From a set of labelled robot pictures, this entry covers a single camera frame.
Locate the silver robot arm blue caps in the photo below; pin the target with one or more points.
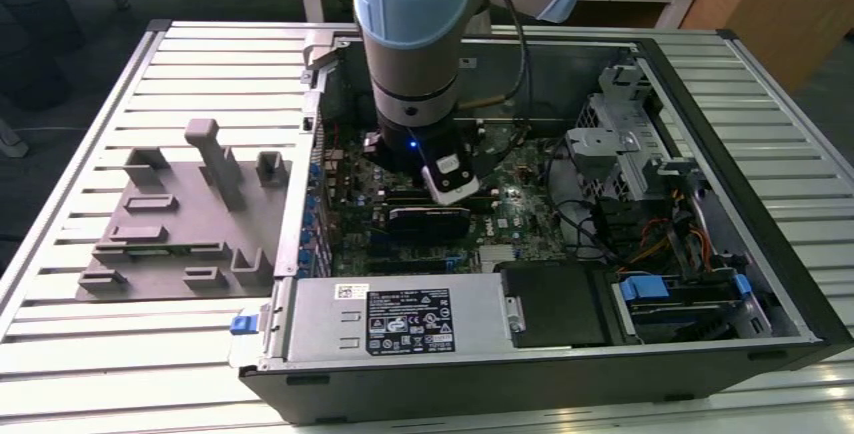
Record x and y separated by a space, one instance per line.
407 54

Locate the black RAM slot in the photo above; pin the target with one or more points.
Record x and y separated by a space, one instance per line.
403 194
403 203

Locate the black cooler module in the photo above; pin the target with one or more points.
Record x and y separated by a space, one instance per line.
427 224

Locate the black expansion slot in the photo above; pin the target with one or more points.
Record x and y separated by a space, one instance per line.
407 266

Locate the green motherboard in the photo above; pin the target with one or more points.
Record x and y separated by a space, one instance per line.
521 234

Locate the small silver heat sink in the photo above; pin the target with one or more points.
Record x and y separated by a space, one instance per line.
499 254

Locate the metal drive cage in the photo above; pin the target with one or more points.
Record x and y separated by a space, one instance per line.
604 114

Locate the grey parts rack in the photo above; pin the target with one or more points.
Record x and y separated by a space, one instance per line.
201 234

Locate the silver power supply unit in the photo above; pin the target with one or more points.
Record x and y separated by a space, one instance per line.
321 324

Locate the black plastic shroud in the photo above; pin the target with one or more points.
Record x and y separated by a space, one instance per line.
561 304

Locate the green RAM stick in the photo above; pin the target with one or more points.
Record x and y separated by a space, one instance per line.
161 252

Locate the blue plastic latch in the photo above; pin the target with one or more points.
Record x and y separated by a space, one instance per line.
242 325

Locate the blue disk carrier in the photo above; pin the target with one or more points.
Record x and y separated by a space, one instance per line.
644 288

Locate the black open PC case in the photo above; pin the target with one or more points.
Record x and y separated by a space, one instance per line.
467 384

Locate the black office chair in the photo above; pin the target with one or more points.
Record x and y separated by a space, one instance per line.
40 54

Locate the white chair base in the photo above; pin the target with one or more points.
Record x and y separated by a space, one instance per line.
10 144

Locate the wooden cabinet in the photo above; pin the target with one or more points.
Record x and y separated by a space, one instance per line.
788 4

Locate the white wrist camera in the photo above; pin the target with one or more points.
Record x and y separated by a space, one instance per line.
454 191

